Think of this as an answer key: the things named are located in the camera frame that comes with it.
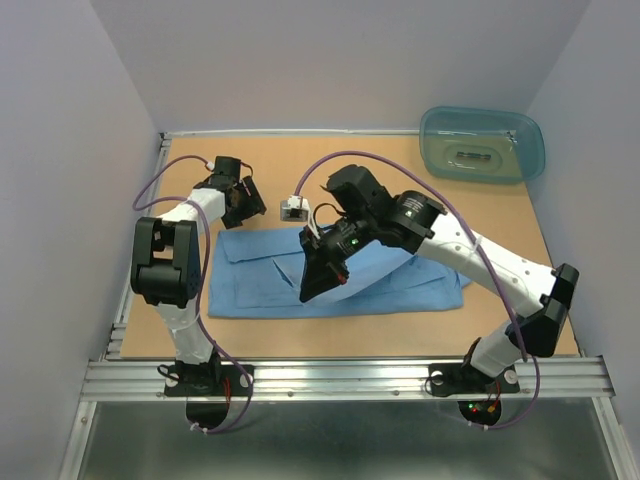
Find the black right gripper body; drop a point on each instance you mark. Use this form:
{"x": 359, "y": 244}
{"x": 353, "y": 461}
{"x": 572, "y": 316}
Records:
{"x": 342, "y": 241}

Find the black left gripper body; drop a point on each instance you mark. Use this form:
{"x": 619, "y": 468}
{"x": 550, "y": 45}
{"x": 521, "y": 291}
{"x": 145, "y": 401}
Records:
{"x": 248, "y": 205}

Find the light blue shirt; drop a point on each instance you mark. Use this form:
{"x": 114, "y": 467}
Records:
{"x": 257, "y": 275}

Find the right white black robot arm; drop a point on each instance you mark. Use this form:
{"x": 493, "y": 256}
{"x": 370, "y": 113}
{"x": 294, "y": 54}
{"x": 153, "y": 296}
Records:
{"x": 538, "y": 297}

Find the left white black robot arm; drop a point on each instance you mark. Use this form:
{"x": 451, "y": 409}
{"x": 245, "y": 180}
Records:
{"x": 170, "y": 258}

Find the teal plastic bin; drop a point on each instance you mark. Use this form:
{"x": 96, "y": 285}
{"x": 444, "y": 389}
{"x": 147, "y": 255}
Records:
{"x": 481, "y": 145}

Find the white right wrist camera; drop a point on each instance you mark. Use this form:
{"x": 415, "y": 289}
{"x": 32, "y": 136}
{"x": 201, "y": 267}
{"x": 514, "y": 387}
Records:
{"x": 295, "y": 208}

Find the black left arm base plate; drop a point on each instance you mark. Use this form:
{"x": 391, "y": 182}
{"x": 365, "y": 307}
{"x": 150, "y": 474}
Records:
{"x": 187, "y": 380}

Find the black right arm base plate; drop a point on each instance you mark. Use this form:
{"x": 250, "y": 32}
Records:
{"x": 447, "y": 379}

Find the aluminium left side rail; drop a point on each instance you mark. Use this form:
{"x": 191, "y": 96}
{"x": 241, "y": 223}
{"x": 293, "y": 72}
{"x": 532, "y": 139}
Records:
{"x": 131, "y": 304}

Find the aluminium rail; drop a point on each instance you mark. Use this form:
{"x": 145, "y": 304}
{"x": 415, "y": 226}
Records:
{"x": 339, "y": 380}
{"x": 131, "y": 304}

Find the aluminium front rail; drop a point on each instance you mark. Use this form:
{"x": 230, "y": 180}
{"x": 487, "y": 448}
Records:
{"x": 339, "y": 380}

